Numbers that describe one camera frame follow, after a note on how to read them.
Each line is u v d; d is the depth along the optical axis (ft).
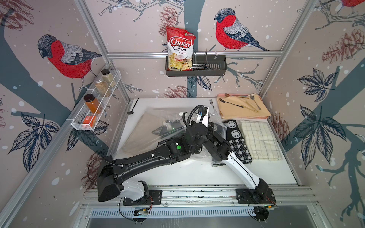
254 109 3.73
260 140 2.97
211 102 3.88
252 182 2.09
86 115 2.34
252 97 3.97
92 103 2.18
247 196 2.39
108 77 2.62
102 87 2.45
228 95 4.01
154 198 2.40
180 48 2.60
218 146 2.19
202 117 1.73
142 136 3.08
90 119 2.16
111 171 1.36
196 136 1.51
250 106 3.76
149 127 3.18
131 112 3.67
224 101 3.89
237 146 2.88
